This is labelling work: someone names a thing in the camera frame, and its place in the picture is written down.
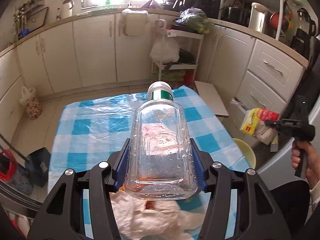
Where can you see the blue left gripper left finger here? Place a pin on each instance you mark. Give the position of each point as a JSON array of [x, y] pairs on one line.
[[120, 167]]

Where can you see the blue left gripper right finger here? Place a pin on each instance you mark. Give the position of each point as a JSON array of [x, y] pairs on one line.
[[199, 170]]

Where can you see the clear plastic jar white lid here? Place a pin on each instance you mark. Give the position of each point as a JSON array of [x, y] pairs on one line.
[[160, 164]]

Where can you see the white plastic bag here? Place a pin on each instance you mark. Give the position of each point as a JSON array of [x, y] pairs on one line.
[[165, 50], [137, 218]]

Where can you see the yellow red snack package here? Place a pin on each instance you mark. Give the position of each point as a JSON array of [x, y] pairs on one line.
[[254, 124]]

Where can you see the red lined trash bin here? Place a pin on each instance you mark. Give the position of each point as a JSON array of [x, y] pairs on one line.
[[8, 165]]

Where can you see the white hanging trash bin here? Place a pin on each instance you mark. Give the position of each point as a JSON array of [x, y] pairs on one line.
[[133, 22]]

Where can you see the person's right hand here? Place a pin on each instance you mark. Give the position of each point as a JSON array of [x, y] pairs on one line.
[[305, 152]]

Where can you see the yellow stool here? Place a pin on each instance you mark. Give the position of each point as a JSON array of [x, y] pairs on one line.
[[247, 152]]

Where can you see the blue white checkered tablecloth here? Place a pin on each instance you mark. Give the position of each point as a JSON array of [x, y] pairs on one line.
[[89, 131]]

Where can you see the white wooden board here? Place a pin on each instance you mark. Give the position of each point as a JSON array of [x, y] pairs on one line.
[[210, 96]]

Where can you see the dark green dustpan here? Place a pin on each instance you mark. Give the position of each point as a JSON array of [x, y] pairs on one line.
[[38, 166]]

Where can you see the floral bag on floor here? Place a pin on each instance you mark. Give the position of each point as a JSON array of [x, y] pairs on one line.
[[30, 103]]

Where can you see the white plastic bag on cart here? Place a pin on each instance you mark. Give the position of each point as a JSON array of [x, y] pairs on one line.
[[165, 50]]

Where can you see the white rolling shelf cart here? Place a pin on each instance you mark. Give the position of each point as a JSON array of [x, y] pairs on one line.
[[187, 60]]

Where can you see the bag of green vegetables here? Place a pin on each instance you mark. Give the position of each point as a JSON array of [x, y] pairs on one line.
[[194, 19]]

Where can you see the white electric kettle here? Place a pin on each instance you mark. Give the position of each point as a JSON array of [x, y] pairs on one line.
[[67, 8]]

